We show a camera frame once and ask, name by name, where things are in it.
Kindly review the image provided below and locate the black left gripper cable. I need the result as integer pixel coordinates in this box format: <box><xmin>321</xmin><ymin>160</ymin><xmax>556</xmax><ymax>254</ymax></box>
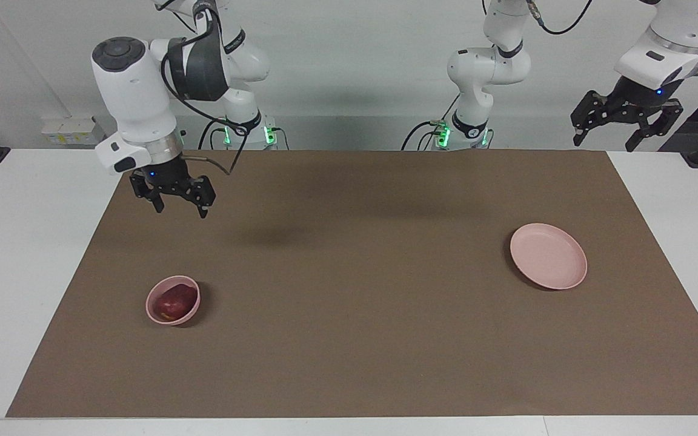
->
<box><xmin>528</xmin><ymin>0</ymin><xmax>698</xmax><ymax>78</ymax></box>

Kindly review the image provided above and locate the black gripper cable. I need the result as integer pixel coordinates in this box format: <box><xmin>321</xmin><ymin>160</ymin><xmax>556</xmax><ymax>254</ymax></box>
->
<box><xmin>155</xmin><ymin>0</ymin><xmax>250</xmax><ymax>176</ymax></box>
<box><xmin>528</xmin><ymin>0</ymin><xmax>698</xmax><ymax>78</ymax></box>

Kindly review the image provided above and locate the pink plate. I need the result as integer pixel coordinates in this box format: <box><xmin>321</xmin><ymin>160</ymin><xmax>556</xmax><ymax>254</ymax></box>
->
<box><xmin>510</xmin><ymin>223</ymin><xmax>588</xmax><ymax>291</ymax></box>

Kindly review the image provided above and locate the pink bowl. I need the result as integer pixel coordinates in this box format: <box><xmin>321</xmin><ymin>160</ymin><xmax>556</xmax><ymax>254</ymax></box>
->
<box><xmin>145</xmin><ymin>275</ymin><xmax>202</xmax><ymax>326</ymax></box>

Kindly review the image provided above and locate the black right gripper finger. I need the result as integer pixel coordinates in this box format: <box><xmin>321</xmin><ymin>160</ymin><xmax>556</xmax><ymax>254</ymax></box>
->
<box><xmin>129</xmin><ymin>171</ymin><xmax>165</xmax><ymax>214</ymax></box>
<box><xmin>186</xmin><ymin>175</ymin><xmax>217</xmax><ymax>219</ymax></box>

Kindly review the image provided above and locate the dark red apple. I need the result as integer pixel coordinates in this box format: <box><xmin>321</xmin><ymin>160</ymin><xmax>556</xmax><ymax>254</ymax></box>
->
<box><xmin>154</xmin><ymin>285</ymin><xmax>197</xmax><ymax>322</ymax></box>

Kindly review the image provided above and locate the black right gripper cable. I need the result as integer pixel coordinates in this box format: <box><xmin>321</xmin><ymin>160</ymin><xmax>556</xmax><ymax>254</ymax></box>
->
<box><xmin>155</xmin><ymin>0</ymin><xmax>250</xmax><ymax>176</ymax></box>

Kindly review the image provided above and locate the brown table mat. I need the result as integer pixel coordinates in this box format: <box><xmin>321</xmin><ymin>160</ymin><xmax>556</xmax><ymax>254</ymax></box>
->
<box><xmin>5</xmin><ymin>149</ymin><xmax>698</xmax><ymax>418</ymax></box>

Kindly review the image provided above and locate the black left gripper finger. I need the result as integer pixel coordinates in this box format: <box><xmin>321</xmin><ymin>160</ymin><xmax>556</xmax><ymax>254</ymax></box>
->
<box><xmin>570</xmin><ymin>90</ymin><xmax>616</xmax><ymax>147</ymax></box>
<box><xmin>625</xmin><ymin>99</ymin><xmax>685</xmax><ymax>153</ymax></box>

